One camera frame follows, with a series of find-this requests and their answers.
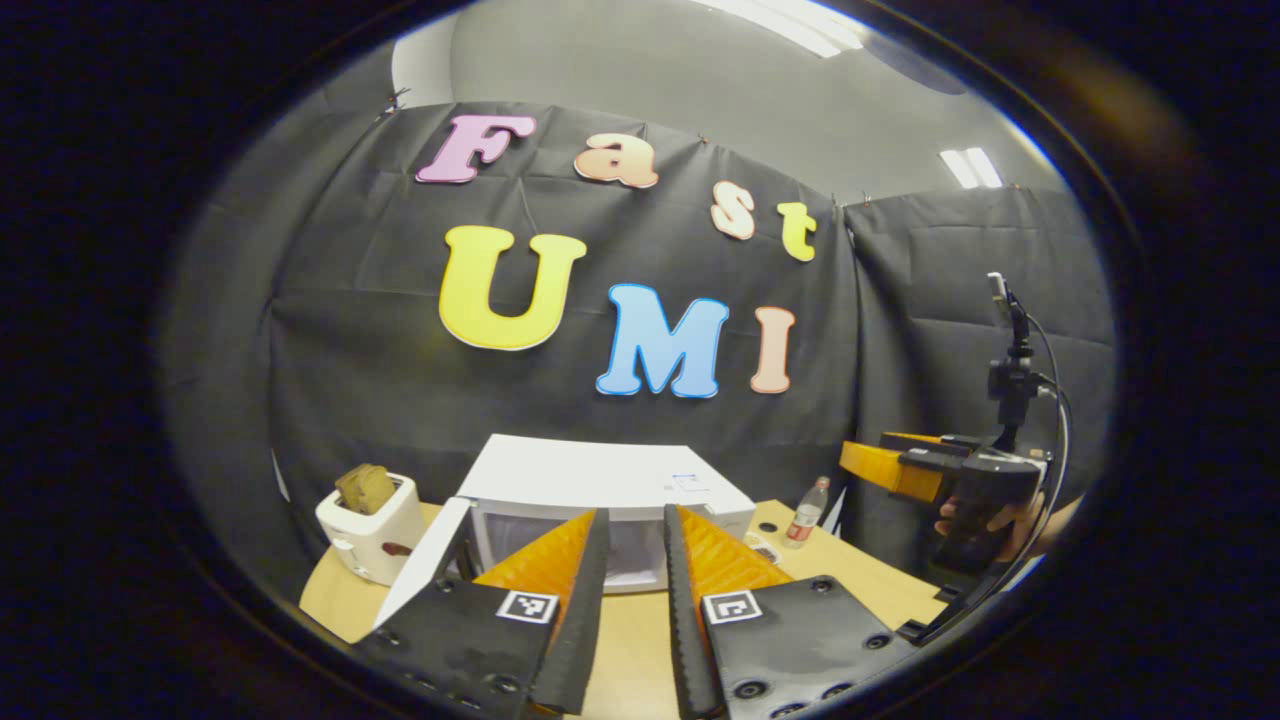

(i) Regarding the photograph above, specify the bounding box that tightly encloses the black quilted side panel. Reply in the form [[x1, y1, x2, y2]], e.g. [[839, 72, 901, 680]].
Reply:
[[160, 70, 396, 601], [843, 185, 1118, 576]]

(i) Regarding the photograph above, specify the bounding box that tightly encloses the white microwave oven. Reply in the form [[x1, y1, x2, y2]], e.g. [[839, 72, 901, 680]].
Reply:
[[372, 433, 758, 633]]

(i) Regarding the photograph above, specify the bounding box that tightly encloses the ceiling light panel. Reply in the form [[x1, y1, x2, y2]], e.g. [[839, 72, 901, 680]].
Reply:
[[700, 0, 867, 59], [940, 147, 1004, 191]]

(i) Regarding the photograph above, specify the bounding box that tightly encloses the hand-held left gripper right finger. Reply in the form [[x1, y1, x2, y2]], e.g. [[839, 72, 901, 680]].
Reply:
[[663, 503, 916, 720]]

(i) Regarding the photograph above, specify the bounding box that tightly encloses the brown toast slice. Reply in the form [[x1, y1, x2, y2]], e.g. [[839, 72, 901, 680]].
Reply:
[[334, 463, 397, 516]]

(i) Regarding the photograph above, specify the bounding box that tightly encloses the white toaster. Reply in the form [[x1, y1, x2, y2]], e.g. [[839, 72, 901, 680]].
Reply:
[[315, 472, 424, 588]]

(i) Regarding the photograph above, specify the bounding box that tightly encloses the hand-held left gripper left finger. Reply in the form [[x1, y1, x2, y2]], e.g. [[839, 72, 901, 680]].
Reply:
[[355, 508, 611, 719]]

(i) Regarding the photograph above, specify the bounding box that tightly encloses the clear plastic water bottle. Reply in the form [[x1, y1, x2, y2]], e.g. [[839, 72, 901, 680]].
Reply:
[[783, 476, 831, 550]]

